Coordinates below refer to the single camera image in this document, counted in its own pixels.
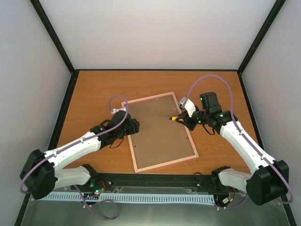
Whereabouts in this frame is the yellow handled screwdriver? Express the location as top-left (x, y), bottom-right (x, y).
top-left (169, 116), bottom-right (180, 121)

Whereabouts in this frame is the pink wooden picture frame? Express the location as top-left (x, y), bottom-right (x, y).
top-left (121, 91), bottom-right (198, 174)

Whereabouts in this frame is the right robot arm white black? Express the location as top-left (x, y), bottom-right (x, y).
top-left (170, 92), bottom-right (289, 205)

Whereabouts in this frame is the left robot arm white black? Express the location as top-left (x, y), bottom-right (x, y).
top-left (20, 108), bottom-right (140, 200)

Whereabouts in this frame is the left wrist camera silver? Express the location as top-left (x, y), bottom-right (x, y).
top-left (111, 107), bottom-right (127, 114)

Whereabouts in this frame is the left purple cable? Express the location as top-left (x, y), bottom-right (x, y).
top-left (19, 94), bottom-right (129, 221)

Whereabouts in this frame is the purple cable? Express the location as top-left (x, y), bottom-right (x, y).
top-left (187, 74), bottom-right (294, 210)
top-left (19, 94), bottom-right (129, 221)

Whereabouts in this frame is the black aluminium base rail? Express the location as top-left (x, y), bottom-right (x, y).
top-left (30, 171), bottom-right (261, 191)

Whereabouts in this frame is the light blue slotted cable duct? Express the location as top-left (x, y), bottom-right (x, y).
top-left (42, 192), bottom-right (214, 205)

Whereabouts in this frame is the left black corner post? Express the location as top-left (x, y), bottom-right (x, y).
top-left (30, 0), bottom-right (76, 71)

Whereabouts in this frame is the black corner post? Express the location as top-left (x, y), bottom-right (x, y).
top-left (30, 0), bottom-right (76, 71)
top-left (237, 0), bottom-right (287, 73)

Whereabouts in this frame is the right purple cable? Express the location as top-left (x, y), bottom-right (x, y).
top-left (187, 74), bottom-right (294, 210)

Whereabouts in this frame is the right black corner post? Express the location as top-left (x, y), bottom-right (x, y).
top-left (237, 0), bottom-right (287, 73)

